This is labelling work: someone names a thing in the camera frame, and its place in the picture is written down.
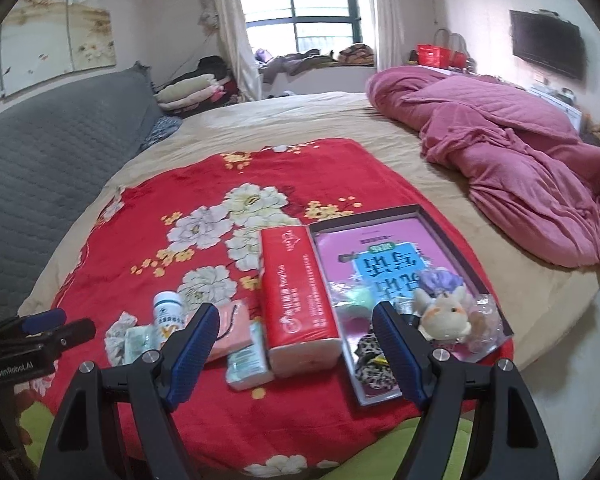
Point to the clear crinkled plastic bag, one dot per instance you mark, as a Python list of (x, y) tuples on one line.
[(487, 325)]

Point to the white plastic bottle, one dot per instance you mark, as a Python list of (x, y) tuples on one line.
[(167, 315)]

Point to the floral wall painting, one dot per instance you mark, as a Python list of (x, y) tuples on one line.
[(50, 30)]

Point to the white floral cloth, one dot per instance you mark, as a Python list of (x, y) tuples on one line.
[(117, 340)]

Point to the white snack packet black band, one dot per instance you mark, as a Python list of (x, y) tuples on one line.
[(372, 370)]

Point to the dark floral pillow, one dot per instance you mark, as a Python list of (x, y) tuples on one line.
[(162, 130)]

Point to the pink quilt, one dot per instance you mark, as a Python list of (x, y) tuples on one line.
[(510, 160)]

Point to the red basket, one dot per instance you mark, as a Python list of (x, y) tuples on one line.
[(440, 52)]

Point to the dark shallow box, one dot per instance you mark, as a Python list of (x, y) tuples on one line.
[(450, 240)]

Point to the window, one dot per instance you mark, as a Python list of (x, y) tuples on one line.
[(300, 5)]

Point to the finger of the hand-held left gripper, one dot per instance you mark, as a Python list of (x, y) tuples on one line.
[(42, 321), (75, 332)]

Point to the red tissue pack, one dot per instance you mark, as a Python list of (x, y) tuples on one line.
[(295, 290)]

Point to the red floral blanket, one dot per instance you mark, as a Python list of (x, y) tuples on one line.
[(180, 260)]

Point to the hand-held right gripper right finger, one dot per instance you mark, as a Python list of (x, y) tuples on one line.
[(397, 360)]

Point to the green round pad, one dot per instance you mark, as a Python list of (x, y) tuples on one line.
[(357, 300)]

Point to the white curtain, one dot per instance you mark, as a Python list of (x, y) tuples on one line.
[(232, 30), (387, 10)]

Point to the pink packet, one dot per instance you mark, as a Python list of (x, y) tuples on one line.
[(232, 330)]

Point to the pink book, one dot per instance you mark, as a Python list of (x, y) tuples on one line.
[(380, 260)]

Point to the clothes on window sill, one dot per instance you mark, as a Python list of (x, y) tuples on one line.
[(310, 60)]

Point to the white cabinet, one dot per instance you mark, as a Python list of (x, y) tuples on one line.
[(555, 102)]

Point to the beige bed sheet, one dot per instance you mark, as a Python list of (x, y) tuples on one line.
[(305, 120)]

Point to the grey quilted headboard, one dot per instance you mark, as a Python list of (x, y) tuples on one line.
[(45, 160)]

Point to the stack of folded clothes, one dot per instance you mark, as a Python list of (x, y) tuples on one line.
[(190, 92)]

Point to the cream plush toy purple outfit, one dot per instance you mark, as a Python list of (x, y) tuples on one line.
[(442, 317)]

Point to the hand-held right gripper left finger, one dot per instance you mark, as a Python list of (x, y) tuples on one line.
[(192, 360)]

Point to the black wall television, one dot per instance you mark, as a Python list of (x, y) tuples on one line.
[(547, 45)]

